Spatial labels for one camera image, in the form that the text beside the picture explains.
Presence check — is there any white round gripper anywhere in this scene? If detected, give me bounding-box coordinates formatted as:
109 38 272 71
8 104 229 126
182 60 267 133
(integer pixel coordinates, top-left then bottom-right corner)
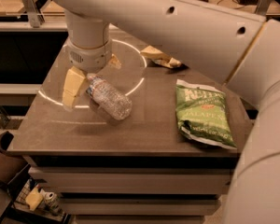
63 39 121 109

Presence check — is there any clear plastic water bottle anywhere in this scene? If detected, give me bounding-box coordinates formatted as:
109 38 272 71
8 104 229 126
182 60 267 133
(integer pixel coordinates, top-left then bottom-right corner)
86 74 133 120

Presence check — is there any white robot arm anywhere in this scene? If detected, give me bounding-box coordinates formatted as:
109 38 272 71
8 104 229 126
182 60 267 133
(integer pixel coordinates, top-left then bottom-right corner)
53 0 280 224

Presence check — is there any brown chip bag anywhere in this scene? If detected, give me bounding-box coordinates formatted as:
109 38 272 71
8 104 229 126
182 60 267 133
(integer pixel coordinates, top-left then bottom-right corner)
140 46 182 68

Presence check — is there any green jalapeno chip bag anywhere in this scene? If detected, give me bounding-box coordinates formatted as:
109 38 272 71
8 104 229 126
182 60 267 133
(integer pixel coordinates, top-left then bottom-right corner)
175 79 237 149

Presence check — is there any brown chair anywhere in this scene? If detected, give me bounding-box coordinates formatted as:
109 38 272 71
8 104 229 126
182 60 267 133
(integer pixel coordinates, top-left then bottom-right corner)
0 130 32 224

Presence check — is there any yellow cloth on cart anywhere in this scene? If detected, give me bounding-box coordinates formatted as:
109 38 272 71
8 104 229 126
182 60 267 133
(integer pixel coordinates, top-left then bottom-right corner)
25 188 43 211

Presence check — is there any left metal bracket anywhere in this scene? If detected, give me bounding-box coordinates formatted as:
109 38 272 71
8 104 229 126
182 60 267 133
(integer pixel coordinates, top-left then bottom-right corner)
22 0 44 28

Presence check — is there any black cable on desk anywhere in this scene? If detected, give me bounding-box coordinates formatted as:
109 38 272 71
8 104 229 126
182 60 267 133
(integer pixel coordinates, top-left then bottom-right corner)
216 0 246 10

